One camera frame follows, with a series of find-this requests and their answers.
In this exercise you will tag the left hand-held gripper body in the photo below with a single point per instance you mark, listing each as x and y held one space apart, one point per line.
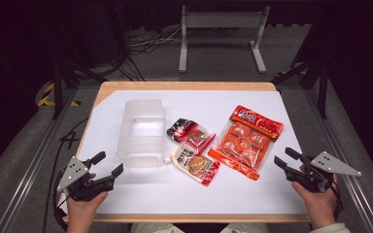
77 181

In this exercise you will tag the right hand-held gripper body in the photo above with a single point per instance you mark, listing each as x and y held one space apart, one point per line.
323 171

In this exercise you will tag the large orange snack packet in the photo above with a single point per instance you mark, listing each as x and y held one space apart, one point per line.
247 140

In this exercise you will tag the clear plastic storage box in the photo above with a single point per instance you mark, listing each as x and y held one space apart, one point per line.
141 134

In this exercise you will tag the small red black packet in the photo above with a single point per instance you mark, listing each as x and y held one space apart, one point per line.
191 134

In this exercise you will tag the person's left hand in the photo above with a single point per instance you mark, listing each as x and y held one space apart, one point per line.
84 208

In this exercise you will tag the person's right hand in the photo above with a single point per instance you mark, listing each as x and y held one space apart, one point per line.
317 204

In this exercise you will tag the wooden-edged white board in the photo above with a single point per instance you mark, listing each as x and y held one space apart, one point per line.
175 197

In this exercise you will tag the black tripod stand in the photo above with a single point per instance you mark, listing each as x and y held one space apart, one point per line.
322 87
58 87

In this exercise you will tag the round cracker packet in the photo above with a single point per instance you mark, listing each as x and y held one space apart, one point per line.
194 165

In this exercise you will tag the yellow black hazard tape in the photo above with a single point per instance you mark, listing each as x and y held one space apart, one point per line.
47 95

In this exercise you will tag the white metal stand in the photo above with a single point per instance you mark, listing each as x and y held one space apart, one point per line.
221 21

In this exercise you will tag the aluminium floor rail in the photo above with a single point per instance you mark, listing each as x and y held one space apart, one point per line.
346 155
29 168

